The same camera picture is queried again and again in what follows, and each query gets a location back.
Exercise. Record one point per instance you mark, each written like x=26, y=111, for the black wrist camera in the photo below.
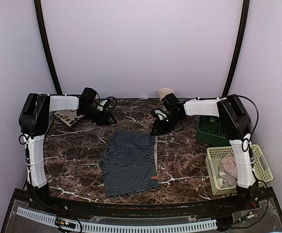
x=89, y=93
x=170, y=101

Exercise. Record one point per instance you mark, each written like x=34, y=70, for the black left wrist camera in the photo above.
x=89, y=93

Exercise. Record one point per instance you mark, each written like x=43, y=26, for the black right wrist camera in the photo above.
x=170, y=101

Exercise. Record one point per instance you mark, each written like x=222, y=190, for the right black frame post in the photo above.
x=238, y=46

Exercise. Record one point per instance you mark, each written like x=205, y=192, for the dark green divided organizer tray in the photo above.
x=209, y=131

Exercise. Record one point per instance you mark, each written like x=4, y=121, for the navy striped boxer underwear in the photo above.
x=129, y=163

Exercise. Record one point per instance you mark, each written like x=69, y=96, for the floral square ceramic plate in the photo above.
x=68, y=117

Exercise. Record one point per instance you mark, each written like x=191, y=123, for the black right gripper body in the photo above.
x=168, y=125

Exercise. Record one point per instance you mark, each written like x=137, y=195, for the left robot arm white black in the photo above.
x=34, y=124

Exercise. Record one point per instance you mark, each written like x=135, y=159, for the grey slotted cable duct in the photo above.
x=99, y=224

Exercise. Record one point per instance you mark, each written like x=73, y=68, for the light green perforated basket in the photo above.
x=249, y=172

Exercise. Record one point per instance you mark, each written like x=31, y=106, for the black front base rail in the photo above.
x=217, y=208

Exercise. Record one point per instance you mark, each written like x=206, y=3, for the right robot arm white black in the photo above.
x=236, y=125

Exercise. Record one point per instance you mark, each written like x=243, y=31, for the grey cloth in basket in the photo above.
x=225, y=180

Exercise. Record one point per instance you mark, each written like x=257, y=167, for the left black frame post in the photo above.
x=46, y=46

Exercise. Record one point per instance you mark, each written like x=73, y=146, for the pink cloth in basket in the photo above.
x=230, y=167

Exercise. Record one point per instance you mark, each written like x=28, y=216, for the black frame post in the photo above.
x=238, y=46
x=46, y=46

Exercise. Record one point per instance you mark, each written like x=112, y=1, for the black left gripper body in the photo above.
x=96, y=117

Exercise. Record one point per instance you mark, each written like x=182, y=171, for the cream ceramic mug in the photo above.
x=163, y=92

